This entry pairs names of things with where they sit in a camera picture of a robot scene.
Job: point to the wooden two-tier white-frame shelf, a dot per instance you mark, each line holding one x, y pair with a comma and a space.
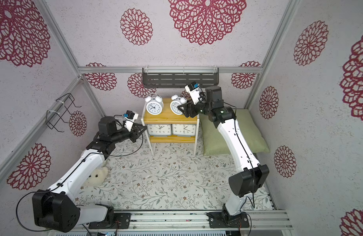
168, 117

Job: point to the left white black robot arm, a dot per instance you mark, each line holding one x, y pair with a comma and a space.
54, 208

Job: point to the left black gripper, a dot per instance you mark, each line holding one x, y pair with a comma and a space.
134, 131

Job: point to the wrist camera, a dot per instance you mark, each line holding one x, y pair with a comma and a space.
129, 119
195, 92

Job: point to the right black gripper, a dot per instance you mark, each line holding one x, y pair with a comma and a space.
190, 108

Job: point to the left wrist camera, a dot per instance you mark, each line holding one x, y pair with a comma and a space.
129, 119

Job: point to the grey square alarm clock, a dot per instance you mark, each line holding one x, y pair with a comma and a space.
184, 130
159, 129

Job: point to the white twin-bell alarm clock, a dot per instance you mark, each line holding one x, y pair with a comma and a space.
177, 101
154, 104

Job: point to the black wire wall rack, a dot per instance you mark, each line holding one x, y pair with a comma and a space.
63, 104

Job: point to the white plush teddy bear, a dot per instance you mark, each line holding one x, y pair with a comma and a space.
97, 177

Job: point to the grey wall-mounted metal shelf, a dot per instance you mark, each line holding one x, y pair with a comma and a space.
179, 77

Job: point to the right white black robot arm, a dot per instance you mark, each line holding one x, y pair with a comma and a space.
250, 173

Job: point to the green pillow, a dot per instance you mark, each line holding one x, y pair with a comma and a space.
214, 143

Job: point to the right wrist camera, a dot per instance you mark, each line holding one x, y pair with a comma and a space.
195, 92

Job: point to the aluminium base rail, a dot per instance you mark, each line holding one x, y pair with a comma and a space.
197, 220

